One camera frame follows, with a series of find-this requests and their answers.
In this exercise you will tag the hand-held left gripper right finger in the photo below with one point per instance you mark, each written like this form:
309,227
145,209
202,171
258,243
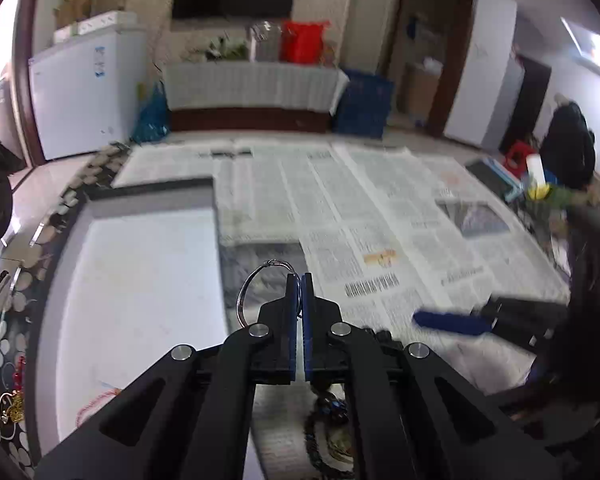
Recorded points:
307,320

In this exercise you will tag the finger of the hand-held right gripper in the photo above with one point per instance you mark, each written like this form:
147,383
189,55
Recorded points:
450,321

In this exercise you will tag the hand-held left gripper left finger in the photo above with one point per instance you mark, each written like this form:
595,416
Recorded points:
293,320

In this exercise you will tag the white tray with black rim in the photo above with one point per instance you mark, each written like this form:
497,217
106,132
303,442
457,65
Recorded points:
130,285

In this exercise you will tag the newspaper sheet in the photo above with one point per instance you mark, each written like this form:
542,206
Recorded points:
270,185
430,220

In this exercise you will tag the white bottle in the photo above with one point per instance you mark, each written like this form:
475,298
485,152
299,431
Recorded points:
535,169

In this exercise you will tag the red plastic stool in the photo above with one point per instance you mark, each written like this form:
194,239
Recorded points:
516,156

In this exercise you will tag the blue plastic crate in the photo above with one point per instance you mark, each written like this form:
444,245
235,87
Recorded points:
364,105

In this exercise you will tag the brown cardboard box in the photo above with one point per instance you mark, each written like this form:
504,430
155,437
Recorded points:
419,92

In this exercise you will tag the cabinet with white cloth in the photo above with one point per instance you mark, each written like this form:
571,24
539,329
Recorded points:
250,90

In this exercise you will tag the blue plastic bag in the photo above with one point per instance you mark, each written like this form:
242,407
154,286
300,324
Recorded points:
151,120

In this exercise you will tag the white door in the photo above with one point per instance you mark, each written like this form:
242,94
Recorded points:
480,70

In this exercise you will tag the black pebble-patterned tablecloth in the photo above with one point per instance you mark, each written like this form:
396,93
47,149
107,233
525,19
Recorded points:
35,270

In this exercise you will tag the red bag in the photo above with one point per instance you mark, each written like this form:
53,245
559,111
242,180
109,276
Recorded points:
304,42

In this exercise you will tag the metal pot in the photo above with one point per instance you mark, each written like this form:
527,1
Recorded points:
266,42

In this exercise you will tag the gold ornament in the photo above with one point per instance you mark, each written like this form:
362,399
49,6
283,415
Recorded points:
12,407

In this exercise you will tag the white chest freezer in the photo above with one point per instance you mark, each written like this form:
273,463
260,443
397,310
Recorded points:
80,95

